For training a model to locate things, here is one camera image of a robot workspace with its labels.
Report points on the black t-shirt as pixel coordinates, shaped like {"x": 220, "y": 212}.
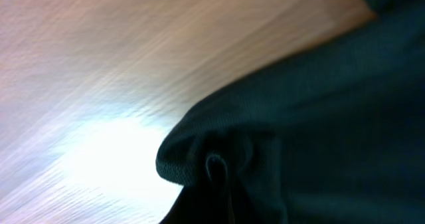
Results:
{"x": 334, "y": 135}

